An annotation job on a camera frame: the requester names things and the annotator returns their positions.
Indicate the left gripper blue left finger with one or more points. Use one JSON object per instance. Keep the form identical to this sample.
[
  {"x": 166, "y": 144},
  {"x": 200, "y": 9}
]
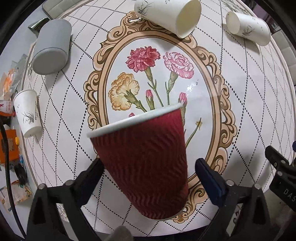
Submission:
[{"x": 87, "y": 180}]

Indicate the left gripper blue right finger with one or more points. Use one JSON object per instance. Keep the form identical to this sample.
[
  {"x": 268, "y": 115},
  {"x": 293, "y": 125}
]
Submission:
[{"x": 212, "y": 182}]

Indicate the red ribbed paper cup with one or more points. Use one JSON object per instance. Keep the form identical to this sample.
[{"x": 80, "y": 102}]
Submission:
[{"x": 145, "y": 154}]

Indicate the white paper cup left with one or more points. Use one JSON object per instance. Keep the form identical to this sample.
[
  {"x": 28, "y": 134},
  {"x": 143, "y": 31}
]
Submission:
[{"x": 27, "y": 112}]

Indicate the white paper cup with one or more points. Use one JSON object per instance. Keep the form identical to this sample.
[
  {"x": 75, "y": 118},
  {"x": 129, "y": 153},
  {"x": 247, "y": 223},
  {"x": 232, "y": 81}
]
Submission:
[
  {"x": 179, "y": 17},
  {"x": 27, "y": 112},
  {"x": 248, "y": 27}
]

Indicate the grey plastic cup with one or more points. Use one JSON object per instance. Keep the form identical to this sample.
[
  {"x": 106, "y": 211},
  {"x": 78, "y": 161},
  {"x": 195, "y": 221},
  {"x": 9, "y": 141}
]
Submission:
[{"x": 51, "y": 51}]

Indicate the white paper cup right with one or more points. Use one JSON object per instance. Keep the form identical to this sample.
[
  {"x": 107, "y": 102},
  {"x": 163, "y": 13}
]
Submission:
[{"x": 248, "y": 27}]

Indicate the white paper cup centre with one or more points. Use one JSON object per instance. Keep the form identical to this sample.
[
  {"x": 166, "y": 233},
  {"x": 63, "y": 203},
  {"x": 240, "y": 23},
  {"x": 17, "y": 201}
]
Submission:
[{"x": 179, "y": 17}]

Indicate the black headphones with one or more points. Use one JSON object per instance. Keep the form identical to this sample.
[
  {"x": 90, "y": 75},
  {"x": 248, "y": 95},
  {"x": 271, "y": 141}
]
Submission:
[{"x": 21, "y": 174}]

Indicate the wooden board piece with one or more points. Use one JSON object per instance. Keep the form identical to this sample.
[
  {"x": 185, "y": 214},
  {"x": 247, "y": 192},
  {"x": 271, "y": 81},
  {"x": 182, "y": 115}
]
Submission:
[{"x": 20, "y": 193}]

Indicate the orange box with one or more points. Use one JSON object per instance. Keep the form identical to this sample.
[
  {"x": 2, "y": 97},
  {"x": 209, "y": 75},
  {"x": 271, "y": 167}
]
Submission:
[{"x": 13, "y": 147}]

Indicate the floral patterned tablecloth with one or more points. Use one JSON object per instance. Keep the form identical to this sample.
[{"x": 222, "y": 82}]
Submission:
[{"x": 238, "y": 98}]

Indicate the pink drink bottle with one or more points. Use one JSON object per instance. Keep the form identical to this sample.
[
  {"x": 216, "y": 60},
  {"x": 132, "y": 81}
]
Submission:
[{"x": 6, "y": 107}]

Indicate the white padded chair right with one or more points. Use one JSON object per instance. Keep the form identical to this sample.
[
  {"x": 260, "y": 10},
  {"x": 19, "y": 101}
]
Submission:
[{"x": 286, "y": 47}]

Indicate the silver black carton box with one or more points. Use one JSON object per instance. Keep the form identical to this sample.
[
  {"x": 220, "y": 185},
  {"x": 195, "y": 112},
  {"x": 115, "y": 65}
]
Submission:
[{"x": 36, "y": 26}]

